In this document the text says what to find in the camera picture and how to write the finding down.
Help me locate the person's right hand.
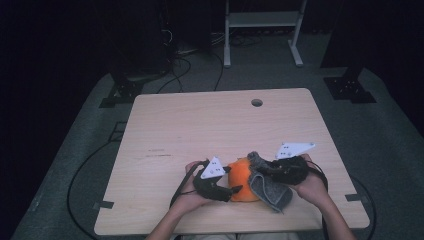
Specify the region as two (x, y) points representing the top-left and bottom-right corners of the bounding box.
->
(289, 153), (330, 208)

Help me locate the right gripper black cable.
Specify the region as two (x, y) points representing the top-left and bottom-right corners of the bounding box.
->
(308, 160), (331, 240)

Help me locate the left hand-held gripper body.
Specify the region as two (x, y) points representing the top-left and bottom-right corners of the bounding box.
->
(193, 156), (233, 203)

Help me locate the white metal stand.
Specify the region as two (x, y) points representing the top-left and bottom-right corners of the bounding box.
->
(223, 0), (308, 69)

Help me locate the black background cable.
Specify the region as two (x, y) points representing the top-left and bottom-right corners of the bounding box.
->
(213, 51), (225, 92)
(156, 55), (193, 94)

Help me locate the long black floor cable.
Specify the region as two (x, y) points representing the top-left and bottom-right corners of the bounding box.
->
(349, 174), (378, 240)
(66, 138), (126, 240)

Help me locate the person's left hand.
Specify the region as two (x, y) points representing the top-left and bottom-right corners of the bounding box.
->
(171, 160), (214, 214)

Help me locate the grey fluffy cloth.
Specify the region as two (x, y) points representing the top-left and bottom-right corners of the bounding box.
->
(247, 151), (294, 214)

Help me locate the orange plush ball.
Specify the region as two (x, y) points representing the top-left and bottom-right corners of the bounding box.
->
(227, 157), (264, 203)

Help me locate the black stand base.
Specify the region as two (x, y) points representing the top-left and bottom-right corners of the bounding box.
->
(323, 64), (378, 104)
(99, 78), (148, 109)

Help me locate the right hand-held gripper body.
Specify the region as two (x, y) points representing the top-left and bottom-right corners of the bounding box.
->
(271, 142), (316, 186)

